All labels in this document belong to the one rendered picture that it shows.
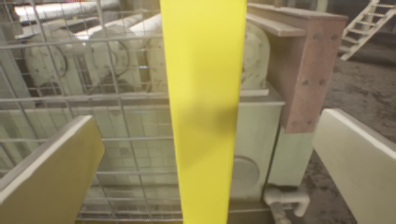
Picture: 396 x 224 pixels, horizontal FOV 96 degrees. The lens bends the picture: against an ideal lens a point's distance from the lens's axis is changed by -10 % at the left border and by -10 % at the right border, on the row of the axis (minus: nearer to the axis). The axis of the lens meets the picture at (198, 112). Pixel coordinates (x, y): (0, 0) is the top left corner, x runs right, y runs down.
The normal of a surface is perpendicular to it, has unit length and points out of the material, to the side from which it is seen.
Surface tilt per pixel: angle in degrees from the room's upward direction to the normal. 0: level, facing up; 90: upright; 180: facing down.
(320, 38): 90
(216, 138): 90
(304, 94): 90
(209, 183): 90
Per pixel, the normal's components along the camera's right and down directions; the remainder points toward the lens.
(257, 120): 0.01, 0.51
